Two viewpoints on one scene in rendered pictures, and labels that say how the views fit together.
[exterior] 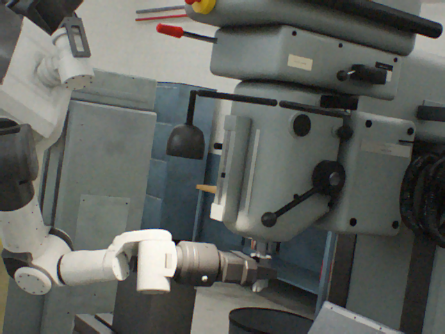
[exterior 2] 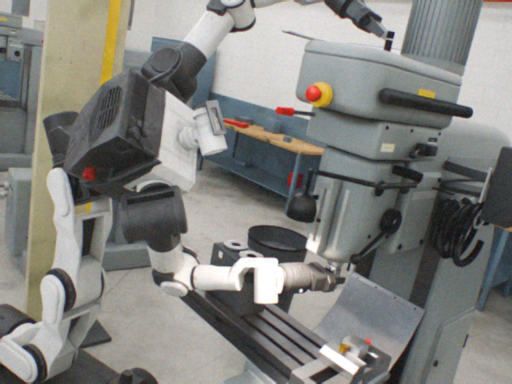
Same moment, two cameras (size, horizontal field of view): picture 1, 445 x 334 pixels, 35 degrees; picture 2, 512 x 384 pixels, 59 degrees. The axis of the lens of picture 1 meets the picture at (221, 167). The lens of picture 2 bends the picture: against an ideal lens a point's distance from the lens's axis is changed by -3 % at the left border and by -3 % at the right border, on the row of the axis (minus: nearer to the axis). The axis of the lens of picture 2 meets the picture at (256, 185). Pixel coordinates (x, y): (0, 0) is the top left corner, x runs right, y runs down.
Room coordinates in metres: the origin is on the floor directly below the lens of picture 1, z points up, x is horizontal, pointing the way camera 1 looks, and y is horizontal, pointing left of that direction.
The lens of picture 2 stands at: (0.24, 0.36, 1.79)
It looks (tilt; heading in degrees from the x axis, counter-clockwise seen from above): 14 degrees down; 351
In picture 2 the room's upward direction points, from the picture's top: 11 degrees clockwise
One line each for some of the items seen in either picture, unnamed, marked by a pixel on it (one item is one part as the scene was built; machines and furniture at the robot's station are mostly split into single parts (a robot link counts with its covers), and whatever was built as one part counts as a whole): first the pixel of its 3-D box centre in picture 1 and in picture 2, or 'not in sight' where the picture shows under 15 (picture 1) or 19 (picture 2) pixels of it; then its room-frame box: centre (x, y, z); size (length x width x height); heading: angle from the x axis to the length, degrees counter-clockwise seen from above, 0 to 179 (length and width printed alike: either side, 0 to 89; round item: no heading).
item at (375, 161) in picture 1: (342, 169); (386, 201); (1.60, -0.27, 1.47); 0.24 x 0.19 x 0.26; 35
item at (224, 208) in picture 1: (231, 168); (323, 214); (1.42, -0.02, 1.45); 0.04 x 0.04 x 0.21; 35
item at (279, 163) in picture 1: (277, 161); (350, 203); (1.49, -0.11, 1.47); 0.21 x 0.19 x 0.32; 35
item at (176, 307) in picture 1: (153, 301); (238, 274); (1.79, 0.12, 1.06); 0.22 x 0.12 x 0.20; 30
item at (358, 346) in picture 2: not in sight; (354, 350); (1.37, -0.19, 1.07); 0.06 x 0.05 x 0.06; 38
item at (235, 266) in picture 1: (218, 267); (306, 278); (1.45, -0.02, 1.24); 0.13 x 0.12 x 0.10; 22
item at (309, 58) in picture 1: (305, 65); (376, 133); (1.51, -0.14, 1.68); 0.34 x 0.24 x 0.10; 125
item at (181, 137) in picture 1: (186, 140); (302, 206); (1.32, 0.07, 1.49); 0.07 x 0.07 x 0.06
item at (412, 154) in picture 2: (358, 75); (420, 151); (1.41, -0.24, 1.66); 0.12 x 0.04 x 0.04; 125
